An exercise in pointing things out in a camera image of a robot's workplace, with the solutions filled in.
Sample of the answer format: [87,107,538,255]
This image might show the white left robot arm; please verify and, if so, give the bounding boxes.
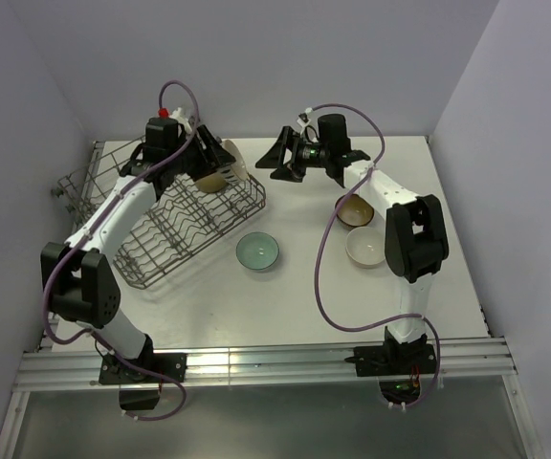
[40,117,235,382]

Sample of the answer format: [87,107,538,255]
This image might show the black bowl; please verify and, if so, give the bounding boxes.
[194,172,228,194]

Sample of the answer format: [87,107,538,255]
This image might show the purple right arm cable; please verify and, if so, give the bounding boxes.
[303,102,444,408]

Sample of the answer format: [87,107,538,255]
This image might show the plain white bowl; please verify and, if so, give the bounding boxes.
[345,227,386,269]

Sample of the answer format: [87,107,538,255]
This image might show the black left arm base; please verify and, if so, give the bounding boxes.
[95,337,187,422]

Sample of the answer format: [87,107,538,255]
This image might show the brown glazed bowl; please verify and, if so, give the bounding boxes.
[337,194,375,230]

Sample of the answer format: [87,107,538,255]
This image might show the pale green bowl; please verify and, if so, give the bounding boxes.
[235,231,280,272]

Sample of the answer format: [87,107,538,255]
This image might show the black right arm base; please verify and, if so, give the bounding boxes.
[344,332,440,407]

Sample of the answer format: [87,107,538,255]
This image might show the grey wire dish rack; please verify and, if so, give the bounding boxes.
[52,139,267,290]

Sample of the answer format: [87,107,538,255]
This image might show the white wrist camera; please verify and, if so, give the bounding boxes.
[297,107,319,142]
[158,106,194,135]

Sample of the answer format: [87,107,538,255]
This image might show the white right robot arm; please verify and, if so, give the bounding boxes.
[255,104,450,373]

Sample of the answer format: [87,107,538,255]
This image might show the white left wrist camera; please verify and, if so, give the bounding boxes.
[158,106,194,135]

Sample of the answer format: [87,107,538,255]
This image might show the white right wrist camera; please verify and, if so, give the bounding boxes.
[297,107,319,142]

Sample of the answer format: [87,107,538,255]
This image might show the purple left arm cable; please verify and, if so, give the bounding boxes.
[40,81,201,423]

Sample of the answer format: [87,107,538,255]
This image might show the white bowl blue stripes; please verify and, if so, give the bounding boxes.
[221,139,250,185]

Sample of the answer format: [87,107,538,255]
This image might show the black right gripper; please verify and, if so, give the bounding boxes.
[254,126,329,184]

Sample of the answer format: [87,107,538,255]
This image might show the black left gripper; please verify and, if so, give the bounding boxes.
[167,125,235,182]

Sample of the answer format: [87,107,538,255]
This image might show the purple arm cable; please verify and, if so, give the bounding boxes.
[40,81,201,423]
[303,102,444,408]

